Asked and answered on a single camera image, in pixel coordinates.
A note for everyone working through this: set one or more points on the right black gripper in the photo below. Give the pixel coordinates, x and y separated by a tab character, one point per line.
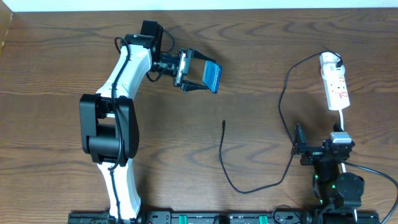
315	149

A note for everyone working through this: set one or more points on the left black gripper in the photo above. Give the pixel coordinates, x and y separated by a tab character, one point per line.
188	68

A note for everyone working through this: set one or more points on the blue screen Galaxy smartphone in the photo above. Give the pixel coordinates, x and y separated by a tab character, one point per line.
211	76

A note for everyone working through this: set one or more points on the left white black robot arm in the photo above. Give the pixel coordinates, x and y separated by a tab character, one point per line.
109	128

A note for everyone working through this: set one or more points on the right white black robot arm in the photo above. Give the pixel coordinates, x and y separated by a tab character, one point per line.
339	192

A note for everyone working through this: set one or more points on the white power strip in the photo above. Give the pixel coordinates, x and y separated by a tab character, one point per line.
335	88

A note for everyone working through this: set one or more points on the white USB wall charger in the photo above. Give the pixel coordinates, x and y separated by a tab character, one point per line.
330	70

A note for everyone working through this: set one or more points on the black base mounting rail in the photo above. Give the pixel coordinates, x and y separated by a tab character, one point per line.
164	217

